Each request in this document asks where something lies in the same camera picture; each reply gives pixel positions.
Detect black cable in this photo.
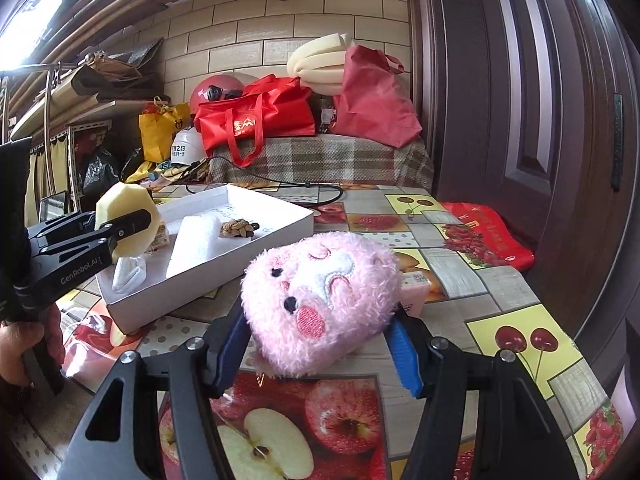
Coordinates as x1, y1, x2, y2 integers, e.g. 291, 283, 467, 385
186, 157, 346, 207

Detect pink plush toy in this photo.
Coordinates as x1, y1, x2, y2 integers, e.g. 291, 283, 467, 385
241, 231, 403, 378

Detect yellow bag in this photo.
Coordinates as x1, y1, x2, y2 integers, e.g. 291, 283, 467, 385
138, 102, 193, 163

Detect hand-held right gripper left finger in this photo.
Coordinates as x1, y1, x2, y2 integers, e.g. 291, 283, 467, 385
55, 305, 251, 480

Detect white face mask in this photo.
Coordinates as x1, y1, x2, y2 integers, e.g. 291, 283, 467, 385
111, 255, 148, 293

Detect black plastic bag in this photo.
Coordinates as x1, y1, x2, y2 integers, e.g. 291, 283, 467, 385
82, 147, 121, 196

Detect white foam cloth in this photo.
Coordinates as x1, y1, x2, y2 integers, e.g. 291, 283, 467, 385
165, 215, 223, 278

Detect dark bottle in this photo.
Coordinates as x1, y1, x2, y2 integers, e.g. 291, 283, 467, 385
316, 97, 337, 135

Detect pinkish red fabric bag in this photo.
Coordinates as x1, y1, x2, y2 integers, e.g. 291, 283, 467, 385
332, 45, 423, 148

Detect small pale packet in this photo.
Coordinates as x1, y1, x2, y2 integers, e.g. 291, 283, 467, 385
397, 270, 433, 318

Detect chrome metal rack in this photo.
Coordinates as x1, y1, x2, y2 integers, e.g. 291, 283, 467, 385
0, 60, 96, 211

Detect person's left hand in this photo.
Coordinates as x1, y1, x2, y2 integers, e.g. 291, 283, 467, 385
0, 321, 45, 388

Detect clear pink packet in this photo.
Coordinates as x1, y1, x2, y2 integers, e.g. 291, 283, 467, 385
60, 310, 151, 393

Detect white helmet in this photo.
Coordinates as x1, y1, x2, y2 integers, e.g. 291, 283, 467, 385
171, 127, 207, 166

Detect dark panelled door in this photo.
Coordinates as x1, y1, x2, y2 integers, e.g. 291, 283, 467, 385
430, 0, 640, 361

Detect small mirror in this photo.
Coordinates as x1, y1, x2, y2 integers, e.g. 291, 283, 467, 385
39, 191, 70, 223

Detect white cardboard box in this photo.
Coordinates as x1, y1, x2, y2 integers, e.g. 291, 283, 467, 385
95, 183, 315, 335

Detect fruit print tablecloth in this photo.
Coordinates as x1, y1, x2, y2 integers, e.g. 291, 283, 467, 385
0, 182, 626, 480

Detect pale yellow sponge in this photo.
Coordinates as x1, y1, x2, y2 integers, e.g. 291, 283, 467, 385
95, 182, 163, 263

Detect red gift bag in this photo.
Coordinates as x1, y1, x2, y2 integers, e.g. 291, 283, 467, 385
440, 201, 535, 272

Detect yellow curtain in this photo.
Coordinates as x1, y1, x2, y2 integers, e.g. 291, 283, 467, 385
25, 130, 71, 216

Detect red helmet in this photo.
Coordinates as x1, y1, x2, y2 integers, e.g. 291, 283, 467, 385
189, 77, 246, 111

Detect wooden shelf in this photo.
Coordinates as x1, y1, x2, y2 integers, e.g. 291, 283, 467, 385
10, 100, 151, 141

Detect red tote bag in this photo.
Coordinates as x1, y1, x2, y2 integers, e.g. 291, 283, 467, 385
193, 74, 317, 168

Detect plaid cloth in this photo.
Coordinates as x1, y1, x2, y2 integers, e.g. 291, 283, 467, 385
207, 135, 435, 193

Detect brown knotted rope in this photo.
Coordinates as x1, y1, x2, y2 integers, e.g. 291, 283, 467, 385
220, 218, 261, 238

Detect white foam rolls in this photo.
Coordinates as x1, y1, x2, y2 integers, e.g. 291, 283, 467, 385
286, 35, 358, 97

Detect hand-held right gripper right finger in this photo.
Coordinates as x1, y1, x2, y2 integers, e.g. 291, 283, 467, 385
387, 302, 581, 480

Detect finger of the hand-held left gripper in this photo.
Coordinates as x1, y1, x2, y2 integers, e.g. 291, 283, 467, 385
37, 209, 153, 263
27, 211, 97, 241

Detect yellow cloth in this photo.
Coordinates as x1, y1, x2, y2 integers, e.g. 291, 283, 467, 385
122, 160, 211, 186

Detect dark metal door plate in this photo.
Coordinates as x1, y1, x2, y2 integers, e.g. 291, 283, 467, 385
611, 92, 625, 191

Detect brown cardboard sheets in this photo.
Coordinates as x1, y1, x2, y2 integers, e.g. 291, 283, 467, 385
60, 52, 163, 106

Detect small snack packet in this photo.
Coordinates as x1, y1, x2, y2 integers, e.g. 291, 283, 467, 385
147, 222, 171, 251

